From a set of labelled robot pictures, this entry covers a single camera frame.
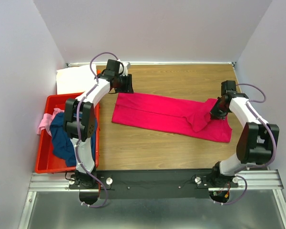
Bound navy blue t shirt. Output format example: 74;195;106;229
50;112;97;167

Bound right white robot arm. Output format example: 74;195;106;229
204;81;279;187

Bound magenta t shirt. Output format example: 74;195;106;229
112;93;232;143

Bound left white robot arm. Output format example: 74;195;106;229
63;59;133;189

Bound light pink t shirt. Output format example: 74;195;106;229
36;108;64;136

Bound folded white t shirt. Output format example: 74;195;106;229
56;65;96;94

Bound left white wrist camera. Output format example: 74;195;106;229
117;59;131;76

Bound aluminium frame rail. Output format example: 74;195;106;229
19;170;286;229

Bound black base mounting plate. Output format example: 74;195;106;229
68;169;238;206

